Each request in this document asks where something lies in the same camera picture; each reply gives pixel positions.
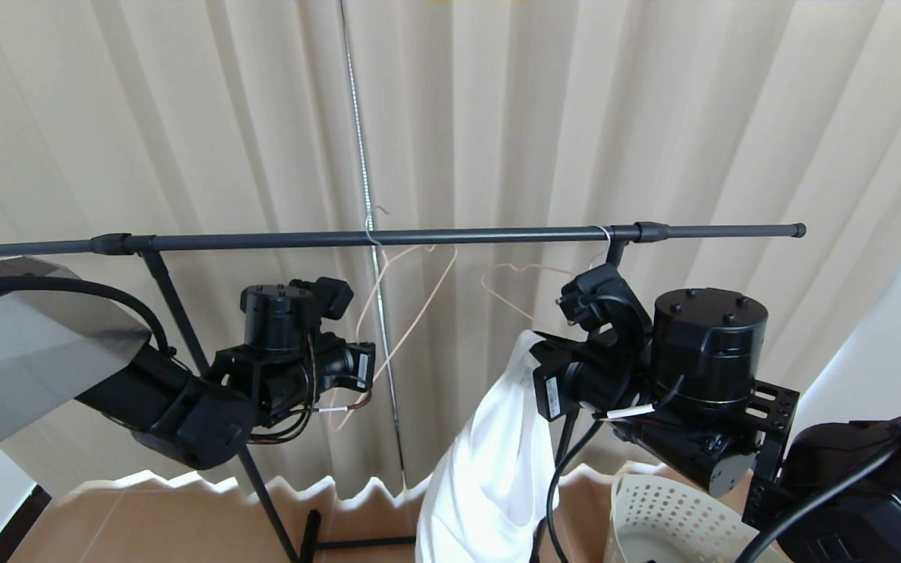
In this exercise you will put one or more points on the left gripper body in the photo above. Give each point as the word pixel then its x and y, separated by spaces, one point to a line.
pixel 333 367

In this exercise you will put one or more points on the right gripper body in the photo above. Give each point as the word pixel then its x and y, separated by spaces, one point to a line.
pixel 607 383

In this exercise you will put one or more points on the pink clothes hanger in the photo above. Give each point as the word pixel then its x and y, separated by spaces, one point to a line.
pixel 427 293
pixel 544 270

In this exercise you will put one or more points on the white printed t-shirt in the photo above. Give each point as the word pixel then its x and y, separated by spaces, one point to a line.
pixel 489 469

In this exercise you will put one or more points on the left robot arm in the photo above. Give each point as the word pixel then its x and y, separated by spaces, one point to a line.
pixel 28 352

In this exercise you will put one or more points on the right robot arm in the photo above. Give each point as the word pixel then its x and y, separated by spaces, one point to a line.
pixel 708 344

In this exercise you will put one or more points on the white laundry basket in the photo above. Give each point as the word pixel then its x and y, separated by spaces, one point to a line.
pixel 677 520

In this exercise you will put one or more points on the black clothes rack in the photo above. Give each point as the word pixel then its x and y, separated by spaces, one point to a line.
pixel 497 234

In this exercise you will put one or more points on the silver curtain wand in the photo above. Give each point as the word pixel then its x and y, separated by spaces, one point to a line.
pixel 357 117

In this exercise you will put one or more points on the white curtain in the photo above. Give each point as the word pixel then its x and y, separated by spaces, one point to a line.
pixel 654 117

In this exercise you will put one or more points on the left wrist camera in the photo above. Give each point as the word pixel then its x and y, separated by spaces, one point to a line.
pixel 329 295

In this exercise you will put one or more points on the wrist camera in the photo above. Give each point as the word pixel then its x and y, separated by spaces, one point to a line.
pixel 599 301
pixel 329 295

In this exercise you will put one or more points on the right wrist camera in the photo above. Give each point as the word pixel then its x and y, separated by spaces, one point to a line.
pixel 599 301

